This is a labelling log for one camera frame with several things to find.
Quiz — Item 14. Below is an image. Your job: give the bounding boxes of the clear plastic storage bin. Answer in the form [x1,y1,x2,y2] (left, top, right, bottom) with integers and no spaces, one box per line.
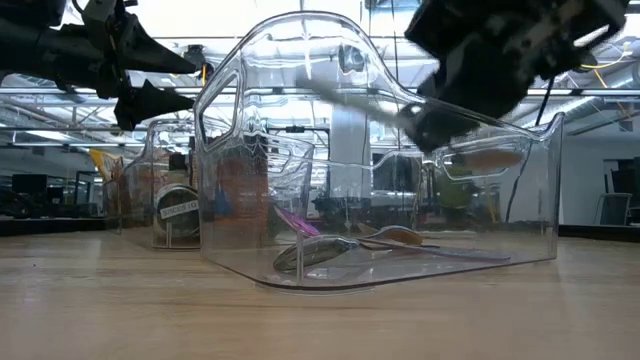
[102,118,201,250]
[193,10,565,291]

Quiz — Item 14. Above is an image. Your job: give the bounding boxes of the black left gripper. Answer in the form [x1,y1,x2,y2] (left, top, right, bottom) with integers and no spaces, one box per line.
[59,0,198,133]

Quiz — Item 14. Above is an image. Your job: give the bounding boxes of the dark background desks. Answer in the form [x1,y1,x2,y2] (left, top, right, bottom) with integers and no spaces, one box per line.
[0,169,119,219]

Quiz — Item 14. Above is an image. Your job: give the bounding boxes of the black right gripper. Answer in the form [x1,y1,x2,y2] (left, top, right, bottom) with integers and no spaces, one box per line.
[399,0,561,155]

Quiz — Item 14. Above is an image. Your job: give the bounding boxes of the black ceiling device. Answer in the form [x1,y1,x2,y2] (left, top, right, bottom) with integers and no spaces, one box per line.
[338,43,366,74]
[183,43,221,87]

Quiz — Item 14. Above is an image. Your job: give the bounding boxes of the silver ventilation duct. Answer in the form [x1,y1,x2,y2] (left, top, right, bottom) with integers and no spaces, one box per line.
[524,95,616,139]
[0,74,61,109]

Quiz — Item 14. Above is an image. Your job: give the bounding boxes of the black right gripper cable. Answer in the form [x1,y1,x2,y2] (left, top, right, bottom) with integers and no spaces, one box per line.
[504,74,554,224]

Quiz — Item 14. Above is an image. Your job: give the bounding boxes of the grey chair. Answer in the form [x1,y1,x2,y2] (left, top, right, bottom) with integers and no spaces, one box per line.
[593,192,634,227]

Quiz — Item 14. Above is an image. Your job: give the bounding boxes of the grey ceiling beam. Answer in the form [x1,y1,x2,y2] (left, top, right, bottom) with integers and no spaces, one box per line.
[0,84,617,100]

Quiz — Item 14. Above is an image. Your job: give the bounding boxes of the yellow-green white snack packet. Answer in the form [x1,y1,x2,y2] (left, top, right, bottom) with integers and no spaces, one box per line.
[88,148,124,184]

